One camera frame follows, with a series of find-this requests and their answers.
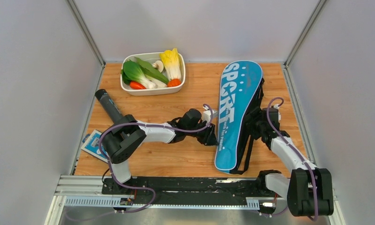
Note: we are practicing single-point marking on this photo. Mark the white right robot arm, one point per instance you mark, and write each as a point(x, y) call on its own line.
point(308, 191)

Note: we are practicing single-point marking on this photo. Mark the green leaf vegetable toy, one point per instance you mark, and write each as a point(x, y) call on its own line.
point(150, 71)

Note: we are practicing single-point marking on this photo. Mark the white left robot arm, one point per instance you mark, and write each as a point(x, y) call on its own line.
point(121, 140)

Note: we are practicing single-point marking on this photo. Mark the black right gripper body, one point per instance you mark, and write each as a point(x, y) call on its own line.
point(254, 126)

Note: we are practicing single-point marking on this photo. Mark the red pepper toy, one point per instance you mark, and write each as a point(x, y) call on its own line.
point(136, 86)

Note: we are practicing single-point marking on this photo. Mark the orange carrot toy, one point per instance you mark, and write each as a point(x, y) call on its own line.
point(174, 83)

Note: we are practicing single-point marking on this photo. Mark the black shuttlecock tube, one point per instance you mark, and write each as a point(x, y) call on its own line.
point(108, 105)

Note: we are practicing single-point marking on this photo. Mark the blue racket bag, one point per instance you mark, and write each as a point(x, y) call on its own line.
point(240, 92)

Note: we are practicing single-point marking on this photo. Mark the green bok choy toy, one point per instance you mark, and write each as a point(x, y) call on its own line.
point(132, 72)

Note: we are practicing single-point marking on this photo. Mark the yellow cabbage toy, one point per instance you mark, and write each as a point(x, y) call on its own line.
point(171, 62)

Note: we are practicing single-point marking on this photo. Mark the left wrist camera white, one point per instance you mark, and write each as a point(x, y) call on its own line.
point(208, 114)

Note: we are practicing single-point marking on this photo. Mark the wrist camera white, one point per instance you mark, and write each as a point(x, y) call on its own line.
point(276, 109)
point(208, 114)

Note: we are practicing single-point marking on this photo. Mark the blue book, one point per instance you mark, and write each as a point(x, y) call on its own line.
point(90, 145)

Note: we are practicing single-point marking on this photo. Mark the beige mushroom toy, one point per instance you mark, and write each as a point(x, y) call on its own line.
point(158, 65)

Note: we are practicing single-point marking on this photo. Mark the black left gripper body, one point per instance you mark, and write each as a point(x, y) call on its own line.
point(204, 136)

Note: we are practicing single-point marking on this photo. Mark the white rectangular tray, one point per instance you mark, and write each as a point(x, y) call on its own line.
point(161, 87)

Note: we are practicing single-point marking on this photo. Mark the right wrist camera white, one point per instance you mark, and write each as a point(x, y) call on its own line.
point(276, 109)

